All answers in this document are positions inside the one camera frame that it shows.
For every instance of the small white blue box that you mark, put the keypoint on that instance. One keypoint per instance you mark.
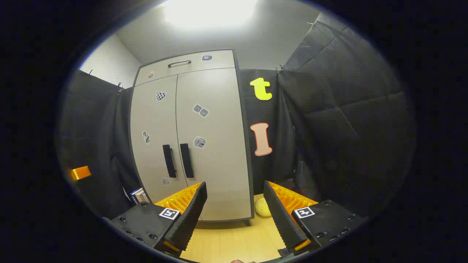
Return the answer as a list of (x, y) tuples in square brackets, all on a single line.
[(139, 195)]

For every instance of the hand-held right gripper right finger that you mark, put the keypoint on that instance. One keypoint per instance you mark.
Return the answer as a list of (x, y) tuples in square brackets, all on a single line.
[(279, 215)]

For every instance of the black backdrop cloth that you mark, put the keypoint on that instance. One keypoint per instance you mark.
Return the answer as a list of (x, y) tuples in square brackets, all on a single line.
[(340, 128)]

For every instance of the grey double-door shoe cabinet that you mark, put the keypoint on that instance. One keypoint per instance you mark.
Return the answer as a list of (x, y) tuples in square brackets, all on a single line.
[(245, 146)]

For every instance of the small metal clip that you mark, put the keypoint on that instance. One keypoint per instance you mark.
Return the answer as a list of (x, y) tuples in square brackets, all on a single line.
[(279, 68)]

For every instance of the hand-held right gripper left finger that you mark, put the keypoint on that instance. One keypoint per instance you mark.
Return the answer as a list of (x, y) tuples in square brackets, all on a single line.
[(190, 215)]

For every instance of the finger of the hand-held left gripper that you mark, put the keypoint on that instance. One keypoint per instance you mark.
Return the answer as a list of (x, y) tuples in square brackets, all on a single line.
[(79, 172)]

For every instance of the grey cabinet drawer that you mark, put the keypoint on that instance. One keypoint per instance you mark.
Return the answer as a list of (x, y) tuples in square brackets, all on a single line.
[(219, 65)]

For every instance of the yellow round sponge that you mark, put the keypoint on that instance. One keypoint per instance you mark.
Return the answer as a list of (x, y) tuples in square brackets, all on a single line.
[(262, 207)]

